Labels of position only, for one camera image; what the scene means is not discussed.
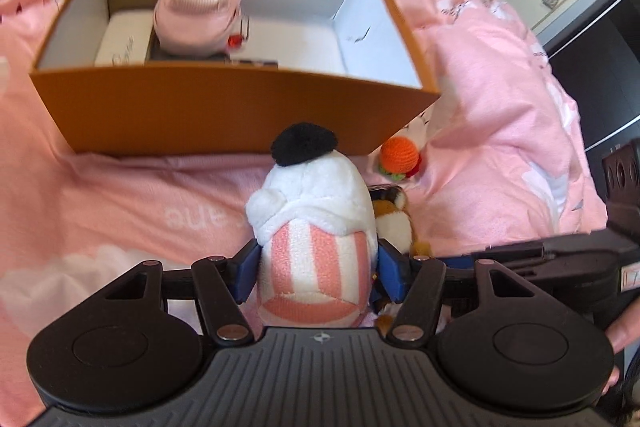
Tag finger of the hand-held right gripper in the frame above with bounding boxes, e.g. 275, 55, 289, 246
440, 243, 548, 280

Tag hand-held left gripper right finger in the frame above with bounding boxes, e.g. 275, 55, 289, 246
372, 241, 551, 348

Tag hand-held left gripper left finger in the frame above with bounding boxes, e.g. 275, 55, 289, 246
100, 239, 261, 348

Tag white pink striped plush toy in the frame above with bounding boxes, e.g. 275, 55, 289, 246
245, 122, 381, 328

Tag orange cardboard box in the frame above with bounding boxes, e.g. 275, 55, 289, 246
29, 0, 442, 158

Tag small red charm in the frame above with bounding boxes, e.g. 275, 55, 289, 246
227, 19, 251, 50

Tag dark grey box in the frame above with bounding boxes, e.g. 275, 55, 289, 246
150, 34, 278, 68

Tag pink fabric pouch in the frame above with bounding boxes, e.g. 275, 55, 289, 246
152, 0, 246, 55

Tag person's right hand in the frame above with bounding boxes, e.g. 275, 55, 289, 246
604, 302, 640, 410

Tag orange brown plush toy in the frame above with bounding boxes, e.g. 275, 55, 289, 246
367, 184, 435, 333

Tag orange crocheted toy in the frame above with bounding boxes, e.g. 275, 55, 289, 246
377, 137, 426, 182

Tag pink printed blanket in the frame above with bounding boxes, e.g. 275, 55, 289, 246
0, 0, 608, 343

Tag black furniture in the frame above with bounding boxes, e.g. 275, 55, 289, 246
545, 0, 640, 152

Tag long white box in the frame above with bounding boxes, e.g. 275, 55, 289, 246
94, 9, 158, 66

